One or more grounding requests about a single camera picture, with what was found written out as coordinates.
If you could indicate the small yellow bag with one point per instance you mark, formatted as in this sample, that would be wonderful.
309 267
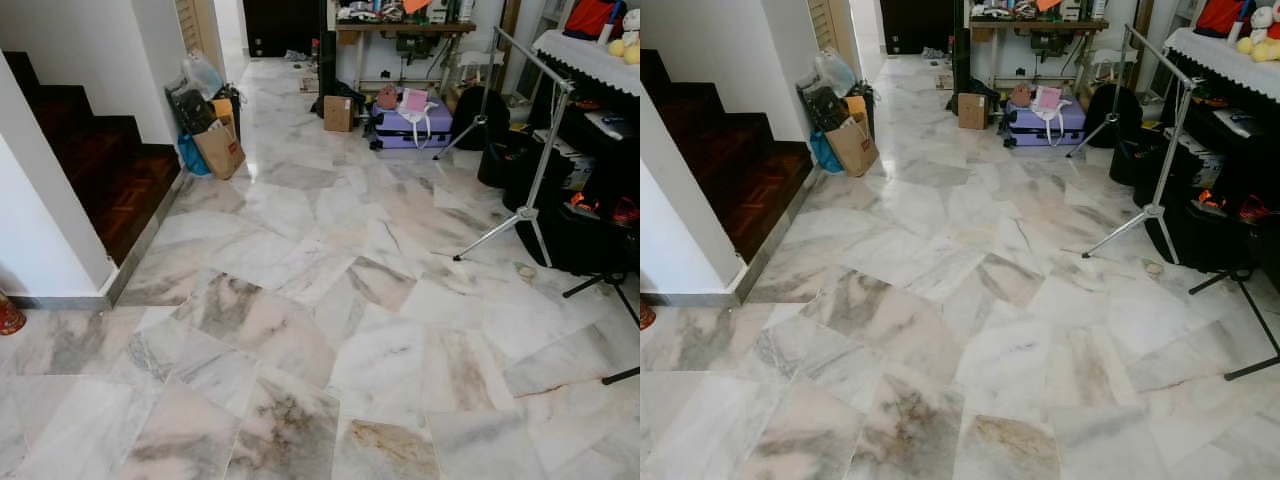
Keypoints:
856 107
223 110

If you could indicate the small brown handbag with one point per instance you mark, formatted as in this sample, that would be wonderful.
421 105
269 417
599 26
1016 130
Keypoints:
386 97
1020 95

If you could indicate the red round object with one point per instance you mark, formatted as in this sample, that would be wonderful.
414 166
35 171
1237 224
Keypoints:
646 316
8 315

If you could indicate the pink and white bag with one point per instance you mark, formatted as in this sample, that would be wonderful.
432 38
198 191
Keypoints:
414 100
1048 98

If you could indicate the black fabric bag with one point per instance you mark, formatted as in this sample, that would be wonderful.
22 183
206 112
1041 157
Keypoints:
825 103
192 108

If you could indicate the small plain cardboard box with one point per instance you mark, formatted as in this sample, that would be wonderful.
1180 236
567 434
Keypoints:
972 110
338 113

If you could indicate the brown paper shopping bag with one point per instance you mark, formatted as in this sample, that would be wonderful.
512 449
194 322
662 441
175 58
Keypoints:
852 148
220 152

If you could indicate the dark wooden staircase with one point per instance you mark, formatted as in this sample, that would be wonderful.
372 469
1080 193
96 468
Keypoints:
745 170
110 170

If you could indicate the blue plastic bag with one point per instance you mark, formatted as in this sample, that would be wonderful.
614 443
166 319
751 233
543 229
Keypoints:
190 155
823 152

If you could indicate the silver tripod stand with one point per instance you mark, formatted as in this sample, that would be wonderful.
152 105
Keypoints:
548 150
1172 150

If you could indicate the clear plastic bag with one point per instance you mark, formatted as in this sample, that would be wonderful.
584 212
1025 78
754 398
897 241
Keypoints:
203 72
835 70

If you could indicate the large black equipment bag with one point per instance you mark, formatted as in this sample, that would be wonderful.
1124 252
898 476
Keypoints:
585 240
1205 238

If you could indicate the black tripod stand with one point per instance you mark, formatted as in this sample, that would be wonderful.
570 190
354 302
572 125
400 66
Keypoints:
1220 281
590 286

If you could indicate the purple suitcase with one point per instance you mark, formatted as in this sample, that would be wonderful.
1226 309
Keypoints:
400 130
1035 127

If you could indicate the cluttered wooden desk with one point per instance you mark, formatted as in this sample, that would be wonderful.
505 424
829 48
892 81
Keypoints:
400 28
1035 25

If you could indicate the white lace cloth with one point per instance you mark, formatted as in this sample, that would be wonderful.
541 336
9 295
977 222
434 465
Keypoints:
1225 55
585 55

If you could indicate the black bin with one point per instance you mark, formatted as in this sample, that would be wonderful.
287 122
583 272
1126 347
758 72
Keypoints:
1132 160
500 160

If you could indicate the yellow plush toy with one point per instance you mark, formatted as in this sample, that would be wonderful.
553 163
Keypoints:
1262 42
625 45

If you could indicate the black backpack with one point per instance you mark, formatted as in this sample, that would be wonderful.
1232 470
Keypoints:
1113 112
480 115

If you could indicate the red bag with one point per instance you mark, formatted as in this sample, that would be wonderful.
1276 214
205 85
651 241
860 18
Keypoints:
1222 15
592 15

